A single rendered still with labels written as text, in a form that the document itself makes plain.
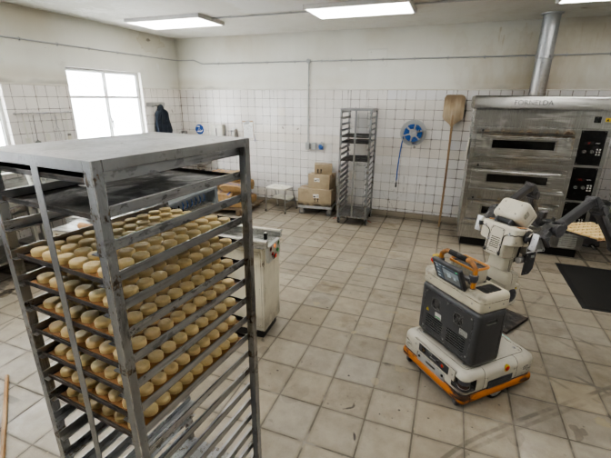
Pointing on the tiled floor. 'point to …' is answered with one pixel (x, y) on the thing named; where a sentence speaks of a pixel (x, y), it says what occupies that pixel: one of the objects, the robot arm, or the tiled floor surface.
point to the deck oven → (534, 158)
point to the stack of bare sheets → (513, 321)
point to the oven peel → (455, 109)
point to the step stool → (280, 194)
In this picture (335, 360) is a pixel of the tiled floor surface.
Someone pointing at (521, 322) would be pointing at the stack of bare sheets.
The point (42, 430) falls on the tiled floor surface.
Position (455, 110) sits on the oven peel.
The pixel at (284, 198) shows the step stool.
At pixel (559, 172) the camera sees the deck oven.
